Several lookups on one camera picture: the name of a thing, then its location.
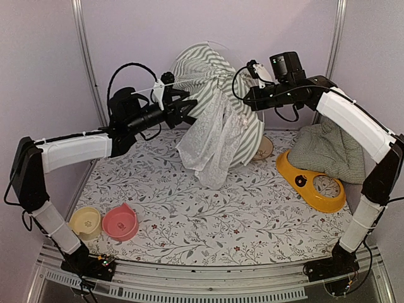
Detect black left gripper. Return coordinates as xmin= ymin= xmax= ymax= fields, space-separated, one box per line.
xmin=127 ymin=90 xmax=198 ymax=134

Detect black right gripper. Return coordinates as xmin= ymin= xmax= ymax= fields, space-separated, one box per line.
xmin=244 ymin=81 xmax=295 ymax=110

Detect green striped pet tent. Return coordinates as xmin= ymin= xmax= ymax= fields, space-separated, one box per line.
xmin=172 ymin=42 xmax=264 ymax=190

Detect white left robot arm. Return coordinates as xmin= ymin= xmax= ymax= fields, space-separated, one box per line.
xmin=7 ymin=86 xmax=198 ymax=274

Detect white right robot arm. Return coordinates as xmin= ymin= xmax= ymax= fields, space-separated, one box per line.
xmin=241 ymin=51 xmax=403 ymax=275

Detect yellow double pet bowl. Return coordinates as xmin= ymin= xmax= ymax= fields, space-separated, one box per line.
xmin=276 ymin=150 xmax=346 ymax=213

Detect pink pet bowl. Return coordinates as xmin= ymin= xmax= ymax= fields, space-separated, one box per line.
xmin=102 ymin=203 xmax=139 ymax=242

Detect cream pet bowl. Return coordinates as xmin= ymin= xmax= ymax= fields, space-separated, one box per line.
xmin=68 ymin=206 xmax=102 ymax=241

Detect round wooden floral plate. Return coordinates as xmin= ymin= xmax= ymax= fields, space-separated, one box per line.
xmin=252 ymin=136 xmax=273 ymax=161

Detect green checked cushion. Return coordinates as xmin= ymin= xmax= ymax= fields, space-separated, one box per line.
xmin=288 ymin=119 xmax=365 ymax=184

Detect floral table mat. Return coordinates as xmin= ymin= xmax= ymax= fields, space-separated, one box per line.
xmin=76 ymin=130 xmax=352 ymax=266

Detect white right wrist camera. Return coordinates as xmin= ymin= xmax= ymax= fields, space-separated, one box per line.
xmin=246 ymin=59 xmax=275 ymax=88

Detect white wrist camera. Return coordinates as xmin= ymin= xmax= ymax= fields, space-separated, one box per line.
xmin=246 ymin=59 xmax=275 ymax=88
xmin=150 ymin=71 xmax=175 ymax=111

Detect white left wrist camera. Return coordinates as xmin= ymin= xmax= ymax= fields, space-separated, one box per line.
xmin=150 ymin=71 xmax=175 ymax=111

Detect aluminium frame post right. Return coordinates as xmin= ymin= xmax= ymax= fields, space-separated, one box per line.
xmin=325 ymin=0 xmax=348 ymax=79

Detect aluminium frame post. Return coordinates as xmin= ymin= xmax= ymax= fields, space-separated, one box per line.
xmin=325 ymin=0 xmax=348 ymax=79
xmin=71 ymin=0 xmax=108 ymax=126

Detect aluminium frame post left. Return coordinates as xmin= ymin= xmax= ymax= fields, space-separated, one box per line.
xmin=71 ymin=0 xmax=108 ymax=126

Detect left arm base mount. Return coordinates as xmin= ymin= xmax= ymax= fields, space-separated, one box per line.
xmin=61 ymin=242 xmax=116 ymax=282

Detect front aluminium rail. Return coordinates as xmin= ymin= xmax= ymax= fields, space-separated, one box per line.
xmin=27 ymin=245 xmax=396 ymax=302

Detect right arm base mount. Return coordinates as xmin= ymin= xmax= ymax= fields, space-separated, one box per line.
xmin=302 ymin=257 xmax=359 ymax=282

